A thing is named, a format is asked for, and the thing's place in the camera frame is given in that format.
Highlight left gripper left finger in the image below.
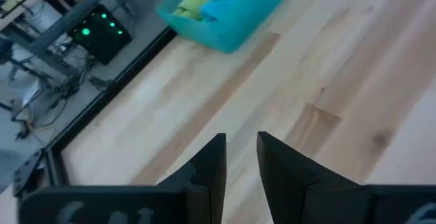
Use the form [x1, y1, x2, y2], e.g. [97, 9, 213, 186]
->
[156, 132, 228, 224]

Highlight tangled black floor cables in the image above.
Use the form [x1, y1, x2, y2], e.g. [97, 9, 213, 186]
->
[0, 55, 113, 142]

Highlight black aluminium table frame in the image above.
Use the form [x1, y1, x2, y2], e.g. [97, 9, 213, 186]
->
[12, 26, 178, 198]

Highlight teal translucent plastic basket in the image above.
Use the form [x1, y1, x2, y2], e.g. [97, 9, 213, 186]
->
[155, 0, 303, 54]

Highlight blue microfiber towel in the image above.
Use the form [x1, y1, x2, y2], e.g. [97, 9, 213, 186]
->
[200, 0, 301, 33]

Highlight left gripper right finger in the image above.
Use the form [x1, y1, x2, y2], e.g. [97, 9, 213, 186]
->
[256, 131, 376, 224]

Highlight black perforated computer case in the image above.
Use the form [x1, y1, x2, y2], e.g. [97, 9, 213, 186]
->
[67, 3, 134, 66]

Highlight grey metal desk frame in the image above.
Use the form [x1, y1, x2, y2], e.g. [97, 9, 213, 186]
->
[0, 0, 140, 78]

